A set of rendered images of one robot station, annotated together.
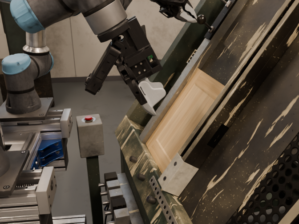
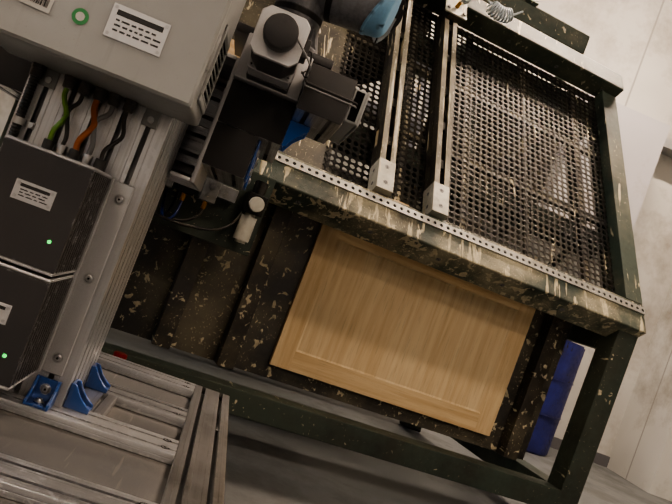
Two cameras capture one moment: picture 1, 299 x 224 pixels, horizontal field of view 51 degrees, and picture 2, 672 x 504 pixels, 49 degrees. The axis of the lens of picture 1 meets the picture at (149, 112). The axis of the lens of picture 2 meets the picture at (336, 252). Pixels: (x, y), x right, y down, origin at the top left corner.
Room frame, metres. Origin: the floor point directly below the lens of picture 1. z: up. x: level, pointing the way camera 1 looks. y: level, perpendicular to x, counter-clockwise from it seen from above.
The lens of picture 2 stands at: (0.57, 2.18, 0.60)
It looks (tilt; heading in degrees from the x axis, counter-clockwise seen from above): 2 degrees up; 269
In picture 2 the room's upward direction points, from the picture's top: 21 degrees clockwise
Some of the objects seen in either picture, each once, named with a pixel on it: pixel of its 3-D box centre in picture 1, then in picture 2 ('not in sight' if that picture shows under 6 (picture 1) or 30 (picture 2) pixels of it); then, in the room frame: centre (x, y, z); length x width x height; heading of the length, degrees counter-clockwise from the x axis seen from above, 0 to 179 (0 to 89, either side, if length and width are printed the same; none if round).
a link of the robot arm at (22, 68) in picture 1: (18, 71); not in sight; (1.31, 0.57, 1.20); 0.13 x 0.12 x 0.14; 165
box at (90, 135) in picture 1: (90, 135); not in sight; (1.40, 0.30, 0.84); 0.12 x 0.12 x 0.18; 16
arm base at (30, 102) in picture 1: (22, 97); not in sight; (1.30, 0.57, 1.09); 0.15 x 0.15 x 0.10
